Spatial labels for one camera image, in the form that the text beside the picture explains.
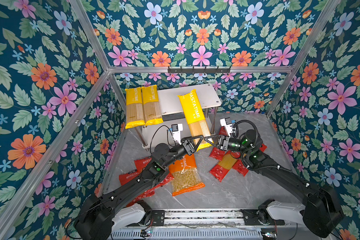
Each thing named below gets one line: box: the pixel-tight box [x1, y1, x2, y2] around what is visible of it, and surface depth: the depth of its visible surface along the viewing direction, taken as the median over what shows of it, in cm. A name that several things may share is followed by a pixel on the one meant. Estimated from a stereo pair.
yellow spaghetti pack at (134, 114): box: [125, 87, 146, 130], surface depth 73 cm
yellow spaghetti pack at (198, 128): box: [177, 89, 214, 152], surface depth 67 cm
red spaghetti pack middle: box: [209, 150, 241, 183], surface depth 90 cm
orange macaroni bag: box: [169, 154, 206, 197], surface depth 86 cm
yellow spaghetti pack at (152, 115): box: [141, 84, 164, 126], surface depth 76 cm
